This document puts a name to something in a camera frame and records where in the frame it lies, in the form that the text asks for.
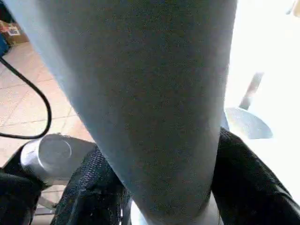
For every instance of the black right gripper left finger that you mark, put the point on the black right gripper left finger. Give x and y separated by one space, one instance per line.
93 187

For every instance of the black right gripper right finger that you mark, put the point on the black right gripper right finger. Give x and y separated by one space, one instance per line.
253 187

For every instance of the white plastic table leg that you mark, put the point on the white plastic table leg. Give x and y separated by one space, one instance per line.
140 93

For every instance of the white plastic table top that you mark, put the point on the white plastic table top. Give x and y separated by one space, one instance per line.
269 47

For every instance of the brown cardboard box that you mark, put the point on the brown cardboard box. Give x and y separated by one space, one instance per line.
16 35

